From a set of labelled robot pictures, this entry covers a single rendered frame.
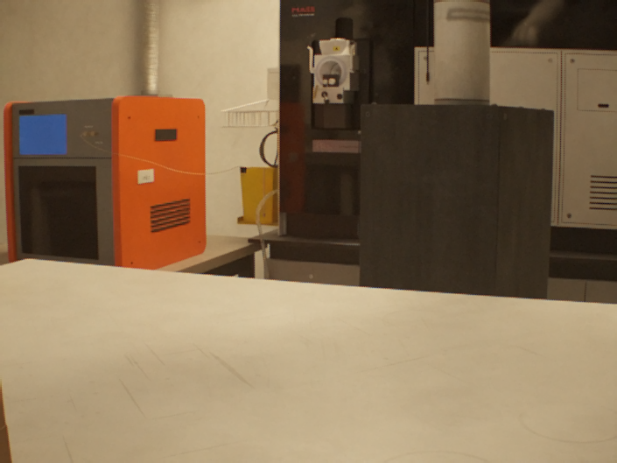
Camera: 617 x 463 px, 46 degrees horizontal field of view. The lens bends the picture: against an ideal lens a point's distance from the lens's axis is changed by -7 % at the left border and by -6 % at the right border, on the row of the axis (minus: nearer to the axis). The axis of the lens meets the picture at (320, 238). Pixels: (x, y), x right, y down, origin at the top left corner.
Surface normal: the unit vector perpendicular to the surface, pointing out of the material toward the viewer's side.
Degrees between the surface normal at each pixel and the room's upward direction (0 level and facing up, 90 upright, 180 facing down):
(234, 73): 90
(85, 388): 0
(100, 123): 90
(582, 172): 90
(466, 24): 90
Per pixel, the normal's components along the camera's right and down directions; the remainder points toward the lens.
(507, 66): -0.32, 0.14
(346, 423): 0.00, -0.99
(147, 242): 0.94, 0.05
